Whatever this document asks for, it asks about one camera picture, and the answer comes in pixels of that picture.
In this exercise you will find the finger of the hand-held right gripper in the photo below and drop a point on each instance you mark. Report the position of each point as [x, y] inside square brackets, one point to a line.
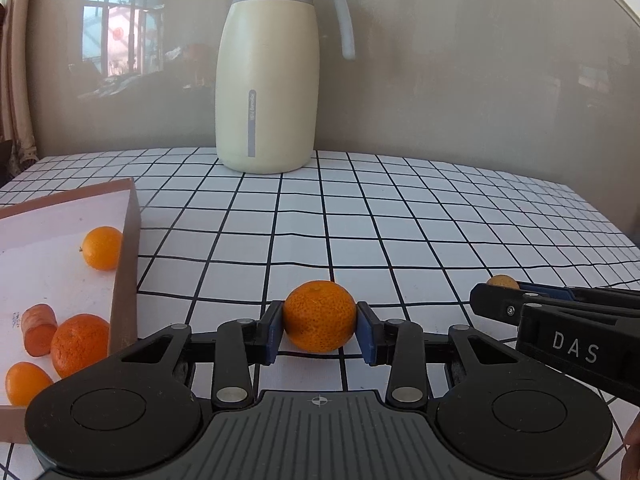
[492, 300]
[600, 296]

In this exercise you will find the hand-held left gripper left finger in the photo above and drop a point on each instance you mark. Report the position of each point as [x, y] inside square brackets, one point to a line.
[274, 335]

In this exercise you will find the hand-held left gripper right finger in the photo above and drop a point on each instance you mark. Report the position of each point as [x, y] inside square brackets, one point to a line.
[366, 335]

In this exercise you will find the yellow-orange kumquat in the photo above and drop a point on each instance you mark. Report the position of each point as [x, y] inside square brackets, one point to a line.
[502, 281]

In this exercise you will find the rough-skinned orange mandarin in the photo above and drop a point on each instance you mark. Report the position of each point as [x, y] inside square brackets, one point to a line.
[320, 316]

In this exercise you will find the smooth orange kumquat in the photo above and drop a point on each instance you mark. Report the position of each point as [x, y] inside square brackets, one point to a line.
[27, 384]
[102, 248]

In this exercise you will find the brown cardboard box tray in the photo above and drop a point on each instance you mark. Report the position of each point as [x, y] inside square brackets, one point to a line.
[50, 270]

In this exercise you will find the brown cake piece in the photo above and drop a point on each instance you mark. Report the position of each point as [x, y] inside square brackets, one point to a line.
[40, 329]

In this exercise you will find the white black checked tablecloth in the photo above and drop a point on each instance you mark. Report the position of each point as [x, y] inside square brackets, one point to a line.
[400, 220]

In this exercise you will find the cream thermos jug grey lid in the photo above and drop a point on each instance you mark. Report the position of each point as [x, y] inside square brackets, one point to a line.
[270, 85]

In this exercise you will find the beige patterned curtain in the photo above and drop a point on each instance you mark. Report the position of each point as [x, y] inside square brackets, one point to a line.
[15, 85]

